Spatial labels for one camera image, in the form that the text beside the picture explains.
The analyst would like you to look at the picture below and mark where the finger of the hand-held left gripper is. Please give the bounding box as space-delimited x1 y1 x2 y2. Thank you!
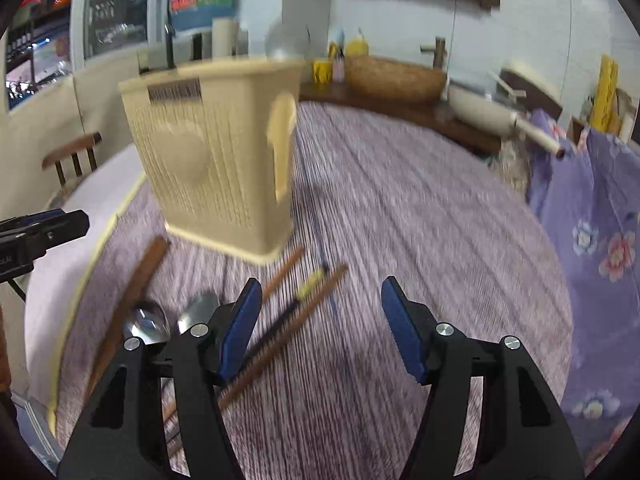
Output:
0 210 91 261

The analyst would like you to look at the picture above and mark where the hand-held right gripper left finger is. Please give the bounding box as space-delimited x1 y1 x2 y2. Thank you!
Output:
57 277 263 480

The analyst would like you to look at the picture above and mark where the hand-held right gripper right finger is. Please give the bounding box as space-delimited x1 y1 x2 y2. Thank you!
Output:
381 276 586 480

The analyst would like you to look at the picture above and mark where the black chopstick with yellow band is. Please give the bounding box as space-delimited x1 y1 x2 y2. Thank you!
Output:
227 266 331 386

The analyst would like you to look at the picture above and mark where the metal spoon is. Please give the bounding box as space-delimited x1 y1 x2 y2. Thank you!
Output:
122 301 172 348
176 291 222 336

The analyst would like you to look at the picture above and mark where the brown wooden chopstick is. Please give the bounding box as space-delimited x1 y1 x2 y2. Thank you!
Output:
217 265 349 409
161 246 307 426

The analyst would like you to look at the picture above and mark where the wide wooden stick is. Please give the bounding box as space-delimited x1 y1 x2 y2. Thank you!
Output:
82 236 172 406

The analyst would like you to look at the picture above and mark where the beige plastic utensil holder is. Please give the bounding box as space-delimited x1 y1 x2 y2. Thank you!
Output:
118 57 306 265

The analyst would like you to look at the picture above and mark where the wooden chair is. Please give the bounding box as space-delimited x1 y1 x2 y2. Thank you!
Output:
42 131 103 196

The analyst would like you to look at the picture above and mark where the purple striped tablecloth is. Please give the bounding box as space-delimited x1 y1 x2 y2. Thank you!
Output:
55 102 573 480

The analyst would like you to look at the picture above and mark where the brown patterned cloth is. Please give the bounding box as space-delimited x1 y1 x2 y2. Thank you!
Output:
492 137 533 196

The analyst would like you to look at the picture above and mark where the purple floral cloth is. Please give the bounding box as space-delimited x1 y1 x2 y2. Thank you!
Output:
527 110 640 476

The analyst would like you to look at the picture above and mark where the woven basin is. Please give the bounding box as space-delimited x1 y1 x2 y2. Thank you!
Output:
345 55 448 106

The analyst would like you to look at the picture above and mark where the glass pot lid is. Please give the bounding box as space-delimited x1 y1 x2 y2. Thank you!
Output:
450 80 506 106

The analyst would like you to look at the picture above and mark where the paper towel roll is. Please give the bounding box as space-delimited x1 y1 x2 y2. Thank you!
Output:
211 16 237 58

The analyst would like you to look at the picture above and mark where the white ladle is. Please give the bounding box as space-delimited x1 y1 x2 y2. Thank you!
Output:
487 70 528 98

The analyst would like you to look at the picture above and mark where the brown and white rice cooker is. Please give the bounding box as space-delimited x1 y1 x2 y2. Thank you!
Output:
500 60 563 118

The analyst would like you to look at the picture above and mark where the bamboo style faucet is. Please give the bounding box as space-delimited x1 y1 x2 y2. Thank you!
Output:
420 36 447 68

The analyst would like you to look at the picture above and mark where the yellow squeeze bottle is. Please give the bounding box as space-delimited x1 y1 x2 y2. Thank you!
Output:
345 27 370 58

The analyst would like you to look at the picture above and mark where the yellow roll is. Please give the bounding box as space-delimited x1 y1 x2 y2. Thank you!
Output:
590 54 621 131

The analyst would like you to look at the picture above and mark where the light wooden shelf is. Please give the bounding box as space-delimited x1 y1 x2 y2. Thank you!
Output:
567 87 640 143

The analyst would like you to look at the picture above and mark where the window with metal frame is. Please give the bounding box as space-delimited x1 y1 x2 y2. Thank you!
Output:
0 0 171 111

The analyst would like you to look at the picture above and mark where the white pot with handle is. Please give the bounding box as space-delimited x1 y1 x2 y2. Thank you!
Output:
447 80 563 158

